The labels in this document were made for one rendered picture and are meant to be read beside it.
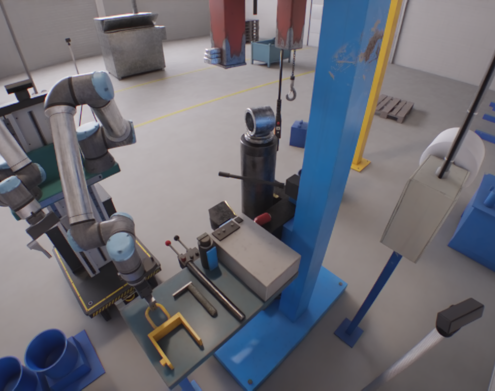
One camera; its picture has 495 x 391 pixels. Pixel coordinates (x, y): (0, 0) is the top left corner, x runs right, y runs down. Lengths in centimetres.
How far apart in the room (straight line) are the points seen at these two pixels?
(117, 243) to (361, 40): 103
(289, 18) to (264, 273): 118
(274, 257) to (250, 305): 24
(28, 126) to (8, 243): 230
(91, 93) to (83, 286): 174
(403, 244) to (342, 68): 86
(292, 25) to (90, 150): 129
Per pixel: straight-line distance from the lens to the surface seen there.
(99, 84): 117
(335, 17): 103
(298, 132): 441
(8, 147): 144
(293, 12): 145
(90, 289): 250
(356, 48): 100
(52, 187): 186
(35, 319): 304
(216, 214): 173
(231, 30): 121
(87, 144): 175
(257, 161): 151
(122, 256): 95
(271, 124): 147
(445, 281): 323
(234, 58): 124
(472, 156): 149
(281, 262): 125
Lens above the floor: 219
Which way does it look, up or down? 40 degrees down
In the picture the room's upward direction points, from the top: straight up
